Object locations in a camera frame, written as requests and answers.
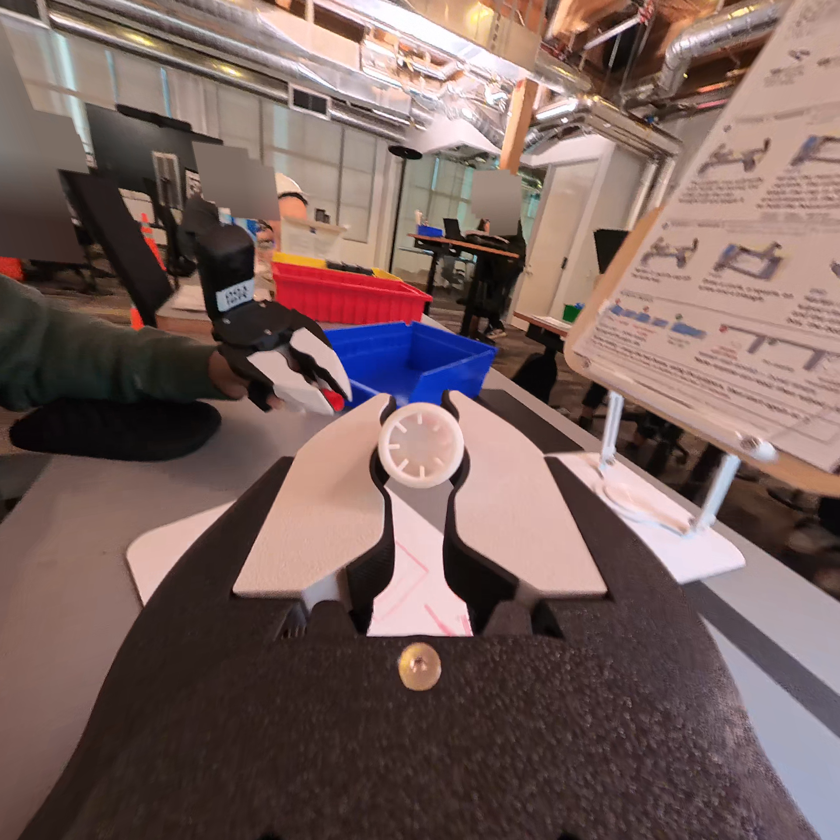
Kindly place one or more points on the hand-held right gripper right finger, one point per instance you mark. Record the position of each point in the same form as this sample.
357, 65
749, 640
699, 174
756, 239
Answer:
525, 525

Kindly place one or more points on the person's left hand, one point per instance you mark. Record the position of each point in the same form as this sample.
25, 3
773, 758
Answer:
228, 380

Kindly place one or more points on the wooden ceiling beam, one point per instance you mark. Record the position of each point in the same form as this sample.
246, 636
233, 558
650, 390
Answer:
520, 124

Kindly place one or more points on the white door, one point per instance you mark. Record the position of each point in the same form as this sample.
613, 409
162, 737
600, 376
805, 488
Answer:
571, 229

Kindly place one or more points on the red plastic bin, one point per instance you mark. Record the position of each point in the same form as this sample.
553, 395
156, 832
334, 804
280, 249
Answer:
341, 298

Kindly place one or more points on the green bin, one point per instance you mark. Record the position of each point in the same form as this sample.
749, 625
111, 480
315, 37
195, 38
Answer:
574, 313

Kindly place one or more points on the black table mat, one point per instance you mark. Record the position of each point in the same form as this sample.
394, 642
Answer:
525, 420

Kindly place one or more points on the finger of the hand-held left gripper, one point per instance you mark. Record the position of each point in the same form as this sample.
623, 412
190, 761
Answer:
289, 384
315, 348

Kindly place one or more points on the wooden desk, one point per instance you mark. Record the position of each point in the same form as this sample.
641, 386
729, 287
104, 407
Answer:
472, 244

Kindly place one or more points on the black mesh cushion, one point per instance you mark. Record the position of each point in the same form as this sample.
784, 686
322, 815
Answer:
111, 430

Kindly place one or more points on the white whiteboard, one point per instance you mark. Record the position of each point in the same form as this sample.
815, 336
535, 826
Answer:
170, 551

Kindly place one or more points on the white red-label whiteboard marker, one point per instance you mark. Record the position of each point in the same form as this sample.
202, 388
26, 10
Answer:
421, 447

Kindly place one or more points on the instruction sheet board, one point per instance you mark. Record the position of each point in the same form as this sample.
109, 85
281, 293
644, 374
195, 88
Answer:
754, 262

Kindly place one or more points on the person's left forearm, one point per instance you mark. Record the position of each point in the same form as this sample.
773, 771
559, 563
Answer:
85, 348

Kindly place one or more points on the red marker cap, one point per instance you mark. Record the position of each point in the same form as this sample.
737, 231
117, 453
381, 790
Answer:
334, 399

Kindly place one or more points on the yellow plastic bin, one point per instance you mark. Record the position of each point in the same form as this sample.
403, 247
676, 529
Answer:
295, 259

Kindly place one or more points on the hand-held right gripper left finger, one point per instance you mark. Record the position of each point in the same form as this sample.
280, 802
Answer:
308, 518

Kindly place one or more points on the black leaning panel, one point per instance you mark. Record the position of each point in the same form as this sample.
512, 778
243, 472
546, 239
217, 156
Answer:
111, 229

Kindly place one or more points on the black monitor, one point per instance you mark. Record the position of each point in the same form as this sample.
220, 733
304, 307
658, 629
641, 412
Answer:
610, 249

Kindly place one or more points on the silver ventilation duct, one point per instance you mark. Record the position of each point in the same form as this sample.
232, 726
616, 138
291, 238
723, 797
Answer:
709, 39

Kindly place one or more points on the black display on stand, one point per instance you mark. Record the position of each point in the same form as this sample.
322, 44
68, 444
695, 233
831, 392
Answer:
131, 144

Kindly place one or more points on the blue plastic bin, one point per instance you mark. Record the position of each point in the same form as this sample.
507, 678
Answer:
426, 367

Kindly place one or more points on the black floor lamp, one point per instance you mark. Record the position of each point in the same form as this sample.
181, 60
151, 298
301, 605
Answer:
403, 151

